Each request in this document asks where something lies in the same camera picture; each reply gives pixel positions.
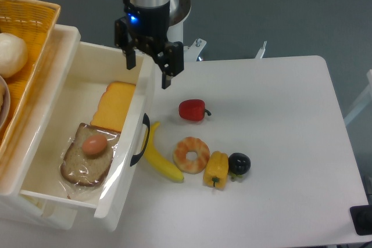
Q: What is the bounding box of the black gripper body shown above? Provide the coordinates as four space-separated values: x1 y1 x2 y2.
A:
115 0 184 76

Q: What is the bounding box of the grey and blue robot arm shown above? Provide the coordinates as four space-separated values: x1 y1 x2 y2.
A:
115 0 184 89

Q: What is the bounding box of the white drawer cabinet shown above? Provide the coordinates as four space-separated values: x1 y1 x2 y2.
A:
1 24 81 229

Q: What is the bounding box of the red bell pepper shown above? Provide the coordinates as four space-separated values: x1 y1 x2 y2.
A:
178 99 212 122

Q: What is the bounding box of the yellow toast slice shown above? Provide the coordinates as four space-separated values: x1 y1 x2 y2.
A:
90 81 136 132

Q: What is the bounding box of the yellow banana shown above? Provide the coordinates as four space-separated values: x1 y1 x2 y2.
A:
144 121 184 183

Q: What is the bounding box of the brown egg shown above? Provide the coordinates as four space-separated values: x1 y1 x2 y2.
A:
81 134 108 156

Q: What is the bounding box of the yellow wicker basket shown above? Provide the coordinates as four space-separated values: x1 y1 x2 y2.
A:
1 0 60 161

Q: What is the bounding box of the yellow bell pepper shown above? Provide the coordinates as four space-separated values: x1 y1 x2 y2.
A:
203 151 229 190

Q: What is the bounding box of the black round fruit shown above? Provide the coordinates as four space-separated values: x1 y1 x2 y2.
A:
228 153 251 181

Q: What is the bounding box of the white bread roll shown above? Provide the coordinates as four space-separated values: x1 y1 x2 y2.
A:
1 33 28 78

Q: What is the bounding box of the brown bread slice in wrap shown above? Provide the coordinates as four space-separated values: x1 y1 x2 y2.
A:
60 123 120 187

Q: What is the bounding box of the bowl in basket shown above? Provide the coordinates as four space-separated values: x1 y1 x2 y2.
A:
1 77 10 130

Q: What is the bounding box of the black device at table edge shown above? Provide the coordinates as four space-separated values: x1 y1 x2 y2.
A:
349 205 371 236

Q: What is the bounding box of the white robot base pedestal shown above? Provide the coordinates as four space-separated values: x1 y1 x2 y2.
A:
167 0 207 62

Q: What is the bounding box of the white frame right edge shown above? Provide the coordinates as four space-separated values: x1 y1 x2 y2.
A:
344 69 371 127

